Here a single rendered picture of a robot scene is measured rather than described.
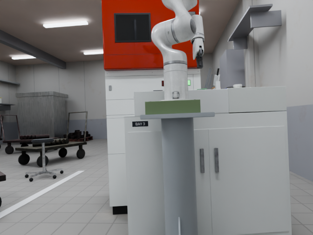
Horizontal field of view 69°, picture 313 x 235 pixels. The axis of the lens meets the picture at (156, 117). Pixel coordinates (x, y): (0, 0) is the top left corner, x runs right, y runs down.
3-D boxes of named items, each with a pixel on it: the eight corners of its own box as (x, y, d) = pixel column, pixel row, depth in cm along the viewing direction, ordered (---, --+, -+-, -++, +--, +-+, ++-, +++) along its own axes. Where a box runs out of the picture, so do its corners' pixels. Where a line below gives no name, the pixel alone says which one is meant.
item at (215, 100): (134, 116, 138) (133, 93, 138) (223, 113, 141) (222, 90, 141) (134, 116, 129) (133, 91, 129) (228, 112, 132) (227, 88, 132)
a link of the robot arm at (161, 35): (180, 61, 105) (179, 11, 106) (147, 68, 115) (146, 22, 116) (191, 66, 116) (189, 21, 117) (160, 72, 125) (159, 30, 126)
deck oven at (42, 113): (69, 140, 1001) (68, 94, 1003) (55, 143, 881) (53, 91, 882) (36, 141, 1017) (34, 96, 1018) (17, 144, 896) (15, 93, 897)
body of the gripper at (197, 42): (189, 44, 144) (191, 60, 141) (193, 35, 134) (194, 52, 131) (201, 44, 144) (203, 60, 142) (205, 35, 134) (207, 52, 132)
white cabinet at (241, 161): (133, 215, 190) (130, 118, 191) (245, 208, 196) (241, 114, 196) (128, 263, 126) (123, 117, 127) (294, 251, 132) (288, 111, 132)
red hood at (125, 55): (115, 83, 260) (112, 31, 260) (185, 81, 264) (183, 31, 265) (103, 69, 184) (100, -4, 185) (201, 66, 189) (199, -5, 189)
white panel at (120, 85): (106, 118, 192) (105, 71, 192) (201, 114, 197) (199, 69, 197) (106, 118, 189) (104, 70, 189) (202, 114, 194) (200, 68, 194)
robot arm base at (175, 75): (196, 100, 102) (194, 59, 103) (154, 101, 105) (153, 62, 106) (194, 104, 121) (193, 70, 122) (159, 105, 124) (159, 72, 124)
